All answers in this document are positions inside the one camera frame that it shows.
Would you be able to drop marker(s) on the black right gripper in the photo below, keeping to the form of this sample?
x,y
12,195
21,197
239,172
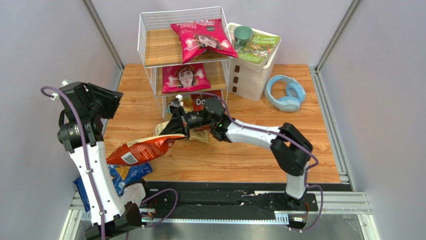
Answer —
x,y
183,121

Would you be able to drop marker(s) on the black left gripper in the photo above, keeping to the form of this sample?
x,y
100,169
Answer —
x,y
112,98

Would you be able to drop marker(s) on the tan kettle chips bag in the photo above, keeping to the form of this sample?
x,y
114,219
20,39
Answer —
x,y
194,136

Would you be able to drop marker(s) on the red Doritos bag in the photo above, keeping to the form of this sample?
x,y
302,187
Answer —
x,y
197,102

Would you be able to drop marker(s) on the cream orange chips bag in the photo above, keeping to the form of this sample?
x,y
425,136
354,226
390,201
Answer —
x,y
143,150

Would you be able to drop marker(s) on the pink Real chips bag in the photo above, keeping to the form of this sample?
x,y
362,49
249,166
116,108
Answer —
x,y
198,36
184,78

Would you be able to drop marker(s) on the blue Doritos bag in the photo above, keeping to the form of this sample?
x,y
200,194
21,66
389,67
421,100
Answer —
x,y
121,176

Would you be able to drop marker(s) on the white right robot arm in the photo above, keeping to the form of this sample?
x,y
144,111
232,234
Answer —
x,y
290,148

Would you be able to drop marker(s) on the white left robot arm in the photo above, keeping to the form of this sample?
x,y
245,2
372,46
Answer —
x,y
111,215

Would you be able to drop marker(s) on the white drawer cabinet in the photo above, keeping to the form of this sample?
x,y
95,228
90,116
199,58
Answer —
x,y
248,80

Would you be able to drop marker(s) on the green mug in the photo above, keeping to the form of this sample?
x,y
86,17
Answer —
x,y
242,35

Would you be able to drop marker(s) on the green treehouse book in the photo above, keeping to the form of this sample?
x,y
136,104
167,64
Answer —
x,y
258,48

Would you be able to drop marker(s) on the light blue headphones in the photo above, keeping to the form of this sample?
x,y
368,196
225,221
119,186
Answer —
x,y
295,94

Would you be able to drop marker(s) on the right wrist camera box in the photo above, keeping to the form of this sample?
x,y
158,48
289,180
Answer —
x,y
177,102

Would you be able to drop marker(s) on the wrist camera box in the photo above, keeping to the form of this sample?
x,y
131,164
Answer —
x,y
55,96
177,102

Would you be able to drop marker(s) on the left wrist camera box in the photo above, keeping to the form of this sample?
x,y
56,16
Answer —
x,y
55,96

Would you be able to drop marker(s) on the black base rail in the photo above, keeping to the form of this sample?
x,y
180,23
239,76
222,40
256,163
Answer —
x,y
224,200

